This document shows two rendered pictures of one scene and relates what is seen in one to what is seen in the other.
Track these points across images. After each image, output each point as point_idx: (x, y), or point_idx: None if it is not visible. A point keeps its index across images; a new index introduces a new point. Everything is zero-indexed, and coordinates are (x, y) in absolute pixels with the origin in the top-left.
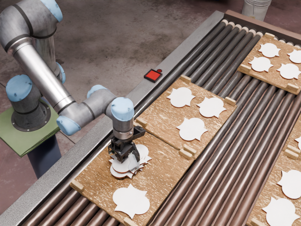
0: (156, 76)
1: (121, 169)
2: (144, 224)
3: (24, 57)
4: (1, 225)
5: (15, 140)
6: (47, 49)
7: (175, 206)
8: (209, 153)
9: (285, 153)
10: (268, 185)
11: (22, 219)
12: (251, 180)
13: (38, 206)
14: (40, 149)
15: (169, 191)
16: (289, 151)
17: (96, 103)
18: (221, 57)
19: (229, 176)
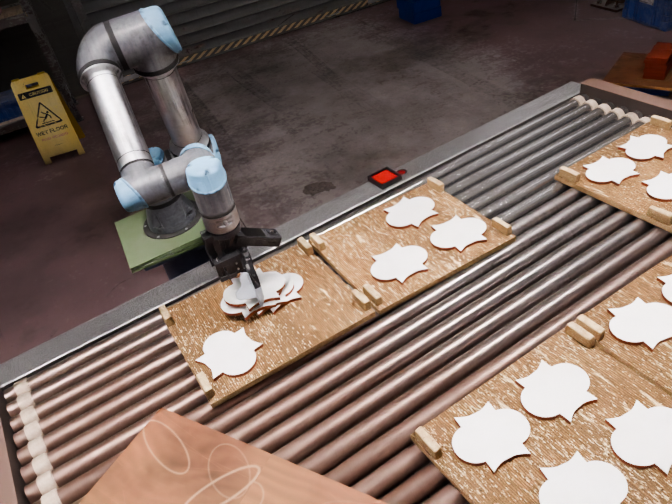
0: (388, 178)
1: (233, 300)
2: (228, 393)
3: (95, 90)
4: (48, 349)
5: (135, 248)
6: (167, 98)
7: (303, 380)
8: (415, 309)
9: (568, 329)
10: (495, 382)
11: (76, 348)
12: None
13: (108, 336)
14: None
15: (299, 352)
16: (576, 326)
17: (177, 166)
18: (535, 157)
19: (429, 352)
